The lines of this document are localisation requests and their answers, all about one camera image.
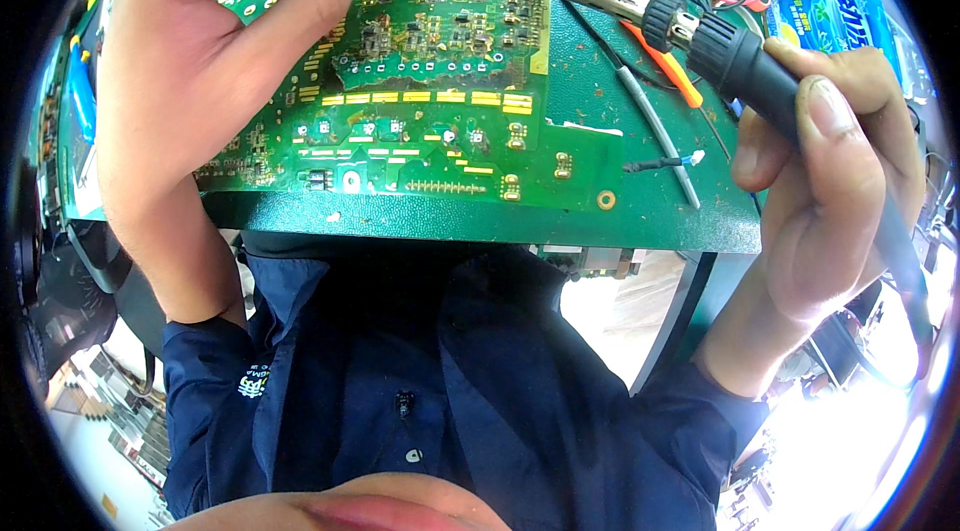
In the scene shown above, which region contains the person's left hand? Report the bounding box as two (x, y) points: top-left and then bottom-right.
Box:
(96, 0), (399, 234)

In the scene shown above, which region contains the person's right hand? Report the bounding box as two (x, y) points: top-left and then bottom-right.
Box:
(730, 38), (928, 324)

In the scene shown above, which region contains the black soldering iron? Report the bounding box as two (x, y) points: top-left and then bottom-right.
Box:
(506, 0), (936, 382)

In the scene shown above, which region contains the cluttered background bench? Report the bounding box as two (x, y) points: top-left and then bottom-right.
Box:
(772, 283), (942, 401)

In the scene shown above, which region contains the dark table leg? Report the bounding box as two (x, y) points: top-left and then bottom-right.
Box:
(630, 252), (741, 395)

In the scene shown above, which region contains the blue wipes packet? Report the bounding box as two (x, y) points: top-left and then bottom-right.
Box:
(766, 0), (903, 78)

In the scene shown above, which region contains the black chair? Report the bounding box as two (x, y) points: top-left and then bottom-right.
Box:
(21, 219), (168, 382)

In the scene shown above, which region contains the green work mat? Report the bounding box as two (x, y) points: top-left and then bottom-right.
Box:
(58, 0), (763, 256)

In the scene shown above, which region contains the device under table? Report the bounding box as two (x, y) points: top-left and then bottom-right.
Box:
(535, 246), (648, 282)

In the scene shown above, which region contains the large green circuit board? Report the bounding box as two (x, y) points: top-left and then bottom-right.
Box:
(192, 0), (626, 214)

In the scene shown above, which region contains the background shelf rack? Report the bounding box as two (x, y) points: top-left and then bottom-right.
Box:
(45, 347), (172, 491)

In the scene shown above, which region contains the person's body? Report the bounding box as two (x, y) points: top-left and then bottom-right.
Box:
(161, 231), (772, 531)

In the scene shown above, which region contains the blue handled tool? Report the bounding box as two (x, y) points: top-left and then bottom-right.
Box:
(68, 34), (99, 147)

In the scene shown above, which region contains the black wire with blue connector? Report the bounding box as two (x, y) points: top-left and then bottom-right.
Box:
(621, 150), (707, 174)

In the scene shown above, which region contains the grey cable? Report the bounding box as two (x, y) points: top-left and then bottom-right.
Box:
(561, 0), (703, 211)

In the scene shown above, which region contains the orange handled tool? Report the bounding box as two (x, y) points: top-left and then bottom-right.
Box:
(620, 19), (705, 110)

